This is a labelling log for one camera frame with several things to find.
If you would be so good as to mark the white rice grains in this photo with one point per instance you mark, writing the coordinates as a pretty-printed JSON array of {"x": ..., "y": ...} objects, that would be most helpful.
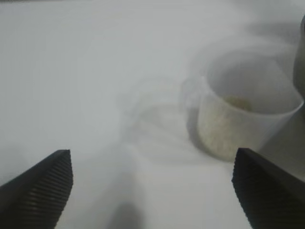
[{"x": 219, "y": 133}]

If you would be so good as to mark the translucent plastic measuring cup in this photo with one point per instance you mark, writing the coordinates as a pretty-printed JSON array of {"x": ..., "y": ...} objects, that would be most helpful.
[{"x": 226, "y": 128}]

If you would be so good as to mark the stainless steel mixing bowl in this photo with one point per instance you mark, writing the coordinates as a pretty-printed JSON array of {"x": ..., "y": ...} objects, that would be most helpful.
[{"x": 299, "y": 59}]

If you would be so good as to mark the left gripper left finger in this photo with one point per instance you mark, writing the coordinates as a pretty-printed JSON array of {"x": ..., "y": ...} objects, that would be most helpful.
[{"x": 35, "y": 195}]

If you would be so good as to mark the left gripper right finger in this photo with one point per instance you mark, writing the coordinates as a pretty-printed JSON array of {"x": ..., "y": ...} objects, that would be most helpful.
[{"x": 269, "y": 190}]

